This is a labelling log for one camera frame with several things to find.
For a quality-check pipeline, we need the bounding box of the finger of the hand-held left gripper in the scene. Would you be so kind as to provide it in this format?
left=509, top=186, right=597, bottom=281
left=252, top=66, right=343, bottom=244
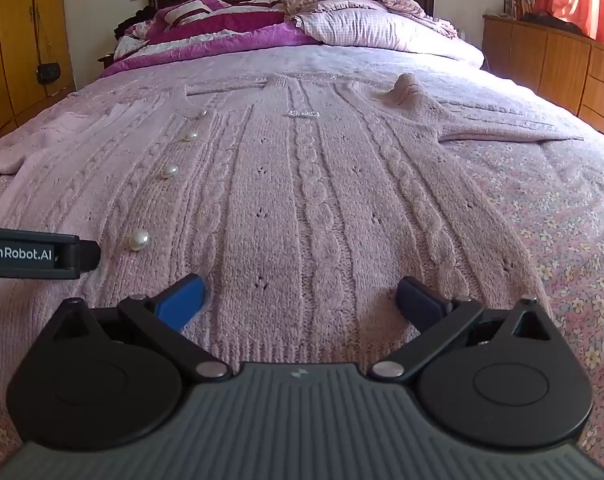
left=56, top=239, right=101, bottom=275

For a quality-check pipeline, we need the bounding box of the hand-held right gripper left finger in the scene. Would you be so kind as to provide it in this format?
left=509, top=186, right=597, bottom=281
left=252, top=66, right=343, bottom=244
left=49, top=274, right=231, bottom=381

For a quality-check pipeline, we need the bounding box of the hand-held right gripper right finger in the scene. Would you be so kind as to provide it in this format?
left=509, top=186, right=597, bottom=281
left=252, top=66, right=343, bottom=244
left=371, top=275, right=554, bottom=380

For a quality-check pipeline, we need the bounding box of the pink cable-knit cardigan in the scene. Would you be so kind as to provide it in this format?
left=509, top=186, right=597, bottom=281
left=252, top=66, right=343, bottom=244
left=0, top=72, right=585, bottom=391

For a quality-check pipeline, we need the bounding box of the dark clothes pile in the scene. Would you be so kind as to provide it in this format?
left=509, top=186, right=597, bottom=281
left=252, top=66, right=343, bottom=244
left=114, top=6, right=156, bottom=42

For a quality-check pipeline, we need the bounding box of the pink floral bed sheet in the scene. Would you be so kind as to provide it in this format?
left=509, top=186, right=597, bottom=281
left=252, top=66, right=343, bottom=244
left=0, top=42, right=604, bottom=471

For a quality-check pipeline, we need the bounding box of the small black purse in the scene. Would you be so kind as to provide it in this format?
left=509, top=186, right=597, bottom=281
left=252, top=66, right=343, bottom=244
left=34, top=7, right=62, bottom=85

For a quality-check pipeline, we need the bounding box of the wooden wardrobe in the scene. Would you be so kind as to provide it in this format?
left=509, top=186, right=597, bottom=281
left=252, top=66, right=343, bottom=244
left=0, top=0, right=77, bottom=137

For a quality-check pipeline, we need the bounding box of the magenta and white blanket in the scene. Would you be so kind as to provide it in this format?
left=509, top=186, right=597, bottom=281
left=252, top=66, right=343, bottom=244
left=100, top=0, right=327, bottom=78

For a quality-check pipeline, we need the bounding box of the pink checked pillow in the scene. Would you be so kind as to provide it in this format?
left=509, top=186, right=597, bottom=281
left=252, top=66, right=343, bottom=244
left=294, top=9, right=484, bottom=63

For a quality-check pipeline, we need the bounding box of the wooden dresser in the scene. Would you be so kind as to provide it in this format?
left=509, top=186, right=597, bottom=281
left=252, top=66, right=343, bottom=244
left=482, top=14, right=604, bottom=145

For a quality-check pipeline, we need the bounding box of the dark cloth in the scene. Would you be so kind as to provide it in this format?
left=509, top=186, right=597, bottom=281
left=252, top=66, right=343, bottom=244
left=522, top=12, right=594, bottom=39

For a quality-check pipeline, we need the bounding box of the row of books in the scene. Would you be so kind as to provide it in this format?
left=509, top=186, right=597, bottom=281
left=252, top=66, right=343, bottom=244
left=504, top=0, right=539, bottom=17

